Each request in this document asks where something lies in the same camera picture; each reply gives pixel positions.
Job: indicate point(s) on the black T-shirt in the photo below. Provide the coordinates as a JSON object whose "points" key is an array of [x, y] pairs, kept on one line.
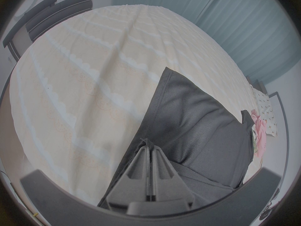
{"points": [[199, 126]]}

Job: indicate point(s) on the pink garment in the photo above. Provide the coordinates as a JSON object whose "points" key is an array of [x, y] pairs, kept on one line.
{"points": [[261, 135]]}

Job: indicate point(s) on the bed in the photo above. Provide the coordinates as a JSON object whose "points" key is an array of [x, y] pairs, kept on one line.
{"points": [[82, 79]]}

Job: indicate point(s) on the white printed garment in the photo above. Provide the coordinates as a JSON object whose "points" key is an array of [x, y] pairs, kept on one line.
{"points": [[255, 145]]}

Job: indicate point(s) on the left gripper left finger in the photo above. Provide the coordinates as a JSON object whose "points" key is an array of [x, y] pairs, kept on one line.
{"points": [[134, 185]]}

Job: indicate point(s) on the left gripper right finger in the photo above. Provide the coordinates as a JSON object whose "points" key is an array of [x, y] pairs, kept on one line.
{"points": [[169, 185]]}

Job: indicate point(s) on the grey white bedside table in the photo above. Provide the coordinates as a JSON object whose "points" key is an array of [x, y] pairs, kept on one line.
{"points": [[258, 86]]}

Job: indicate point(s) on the white printed pillow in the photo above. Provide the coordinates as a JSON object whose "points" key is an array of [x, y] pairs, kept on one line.
{"points": [[265, 112]]}

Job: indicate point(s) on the black chest of drawers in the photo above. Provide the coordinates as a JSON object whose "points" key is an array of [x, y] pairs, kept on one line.
{"points": [[58, 13]]}

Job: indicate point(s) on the black dressing table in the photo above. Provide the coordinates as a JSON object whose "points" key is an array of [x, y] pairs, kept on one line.
{"points": [[16, 33]]}

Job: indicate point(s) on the blue-green curtain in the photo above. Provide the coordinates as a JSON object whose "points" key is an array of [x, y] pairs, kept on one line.
{"points": [[235, 32]]}

